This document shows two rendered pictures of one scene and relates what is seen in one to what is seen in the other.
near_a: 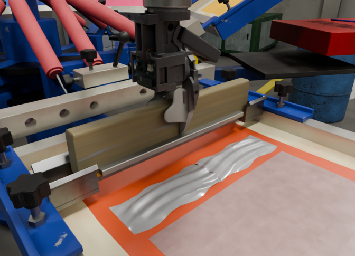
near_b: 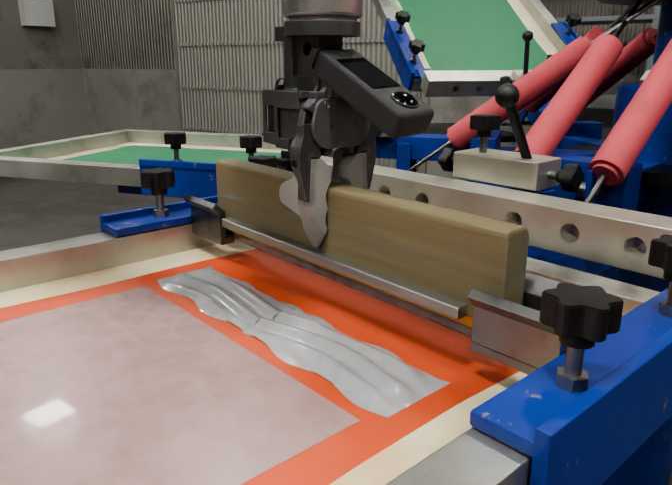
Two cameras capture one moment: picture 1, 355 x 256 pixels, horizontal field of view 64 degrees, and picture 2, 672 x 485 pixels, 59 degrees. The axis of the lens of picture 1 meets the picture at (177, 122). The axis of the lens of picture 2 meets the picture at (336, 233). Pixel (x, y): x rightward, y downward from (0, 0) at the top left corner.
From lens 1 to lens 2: 0.75 m
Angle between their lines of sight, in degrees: 83
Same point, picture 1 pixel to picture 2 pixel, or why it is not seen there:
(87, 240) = (163, 262)
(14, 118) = not seen: hidden behind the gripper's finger
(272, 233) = (92, 360)
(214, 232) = (127, 320)
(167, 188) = (232, 290)
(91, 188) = (215, 232)
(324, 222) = (76, 415)
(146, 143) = (274, 225)
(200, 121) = (357, 252)
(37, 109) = not seen: hidden behind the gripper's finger
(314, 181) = (203, 440)
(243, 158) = (307, 350)
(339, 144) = not seen: outside the picture
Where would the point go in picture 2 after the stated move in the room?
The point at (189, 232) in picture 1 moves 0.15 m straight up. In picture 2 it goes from (139, 305) to (124, 157)
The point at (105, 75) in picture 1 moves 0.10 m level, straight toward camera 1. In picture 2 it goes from (489, 167) to (416, 171)
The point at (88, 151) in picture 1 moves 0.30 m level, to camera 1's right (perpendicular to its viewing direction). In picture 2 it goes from (224, 188) to (148, 274)
